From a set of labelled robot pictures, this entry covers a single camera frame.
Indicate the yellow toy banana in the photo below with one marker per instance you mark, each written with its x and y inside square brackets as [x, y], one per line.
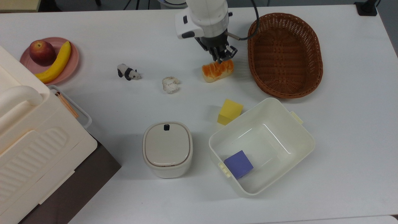
[57, 63]

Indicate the purple foam cube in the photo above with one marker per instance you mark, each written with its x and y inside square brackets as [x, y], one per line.
[238, 164]

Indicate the cream plastic toy cabinet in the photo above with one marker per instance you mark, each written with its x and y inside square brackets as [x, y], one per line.
[37, 149]

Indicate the yellow foam cube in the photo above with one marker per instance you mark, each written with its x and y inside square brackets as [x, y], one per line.
[230, 110]

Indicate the cream lidded trash can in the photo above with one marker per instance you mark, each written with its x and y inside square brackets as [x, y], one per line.
[168, 149]

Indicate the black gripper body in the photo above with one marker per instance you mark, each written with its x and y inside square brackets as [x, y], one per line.
[211, 42]

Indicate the white plastic storage bin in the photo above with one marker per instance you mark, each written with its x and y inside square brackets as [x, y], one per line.
[279, 174]

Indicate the red toy apple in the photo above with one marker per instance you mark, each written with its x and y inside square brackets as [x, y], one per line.
[42, 52]

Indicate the crumpled white paper ball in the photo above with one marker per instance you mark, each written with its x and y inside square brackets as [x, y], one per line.
[170, 85]

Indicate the orange glazed toy bread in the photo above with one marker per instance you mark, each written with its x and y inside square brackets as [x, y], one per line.
[216, 73]

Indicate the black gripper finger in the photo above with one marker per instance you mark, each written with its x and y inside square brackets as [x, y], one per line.
[218, 55]
[231, 52]

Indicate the pink plate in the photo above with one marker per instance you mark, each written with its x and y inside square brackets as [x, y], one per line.
[70, 67]

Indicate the brown wicker basket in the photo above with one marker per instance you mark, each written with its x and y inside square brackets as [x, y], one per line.
[284, 56]

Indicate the black tripod legs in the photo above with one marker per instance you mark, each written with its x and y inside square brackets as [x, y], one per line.
[136, 3]

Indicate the toy panda figure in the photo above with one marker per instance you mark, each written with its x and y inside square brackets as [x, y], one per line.
[127, 72]

